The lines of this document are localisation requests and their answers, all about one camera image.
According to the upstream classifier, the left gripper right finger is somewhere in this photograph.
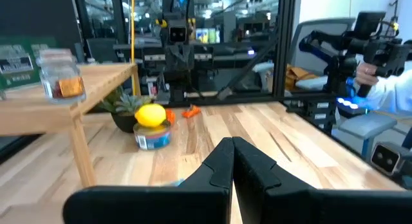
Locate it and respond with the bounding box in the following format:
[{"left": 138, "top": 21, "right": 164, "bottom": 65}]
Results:
[{"left": 232, "top": 136, "right": 412, "bottom": 224}]

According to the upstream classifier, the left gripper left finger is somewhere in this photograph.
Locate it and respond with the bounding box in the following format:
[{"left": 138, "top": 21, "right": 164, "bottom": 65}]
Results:
[{"left": 62, "top": 136, "right": 235, "bottom": 224}]

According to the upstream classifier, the cork-lid glass spice jar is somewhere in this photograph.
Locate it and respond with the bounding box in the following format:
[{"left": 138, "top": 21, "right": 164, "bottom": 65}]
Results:
[{"left": 35, "top": 48, "right": 87, "bottom": 104}]

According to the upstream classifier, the dark green spice tin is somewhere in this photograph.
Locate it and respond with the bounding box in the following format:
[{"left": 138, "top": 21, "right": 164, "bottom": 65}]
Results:
[{"left": 0, "top": 37, "right": 57, "bottom": 91}]

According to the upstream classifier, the person's forearm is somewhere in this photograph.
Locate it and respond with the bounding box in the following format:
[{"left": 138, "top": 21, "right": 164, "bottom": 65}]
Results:
[{"left": 366, "top": 61, "right": 412, "bottom": 115}]

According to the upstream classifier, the wooden slatted shelf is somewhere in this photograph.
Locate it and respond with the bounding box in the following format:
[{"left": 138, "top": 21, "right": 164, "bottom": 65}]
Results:
[{"left": 0, "top": 62, "right": 142, "bottom": 188}]

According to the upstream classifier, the yellow lemon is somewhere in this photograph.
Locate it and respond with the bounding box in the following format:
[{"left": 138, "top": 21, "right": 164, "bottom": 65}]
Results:
[{"left": 134, "top": 103, "right": 167, "bottom": 127}]

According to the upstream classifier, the blue tuna can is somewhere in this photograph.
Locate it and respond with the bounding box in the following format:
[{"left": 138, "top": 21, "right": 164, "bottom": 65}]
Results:
[{"left": 133, "top": 120, "right": 172, "bottom": 151}]

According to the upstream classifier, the grey blue stool seat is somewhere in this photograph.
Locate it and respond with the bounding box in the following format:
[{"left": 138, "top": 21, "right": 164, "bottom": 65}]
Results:
[{"left": 337, "top": 113, "right": 398, "bottom": 160}]

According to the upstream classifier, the brown paper bag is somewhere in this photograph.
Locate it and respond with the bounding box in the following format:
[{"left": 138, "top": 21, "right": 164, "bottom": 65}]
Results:
[{"left": 285, "top": 64, "right": 319, "bottom": 91}]

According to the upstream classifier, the grey mesh chair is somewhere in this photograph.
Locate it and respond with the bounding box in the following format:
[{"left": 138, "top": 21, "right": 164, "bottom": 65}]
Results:
[{"left": 291, "top": 17, "right": 357, "bottom": 77}]

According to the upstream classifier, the person's hand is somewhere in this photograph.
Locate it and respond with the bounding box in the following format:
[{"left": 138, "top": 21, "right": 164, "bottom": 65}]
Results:
[{"left": 355, "top": 62, "right": 380, "bottom": 86}]

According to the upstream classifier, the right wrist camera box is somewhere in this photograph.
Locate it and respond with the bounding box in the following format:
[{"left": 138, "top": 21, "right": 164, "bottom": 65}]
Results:
[{"left": 167, "top": 18, "right": 188, "bottom": 44}]

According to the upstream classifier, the black table-level camera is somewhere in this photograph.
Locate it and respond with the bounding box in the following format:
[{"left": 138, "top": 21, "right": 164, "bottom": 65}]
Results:
[{"left": 370, "top": 142, "right": 412, "bottom": 186}]

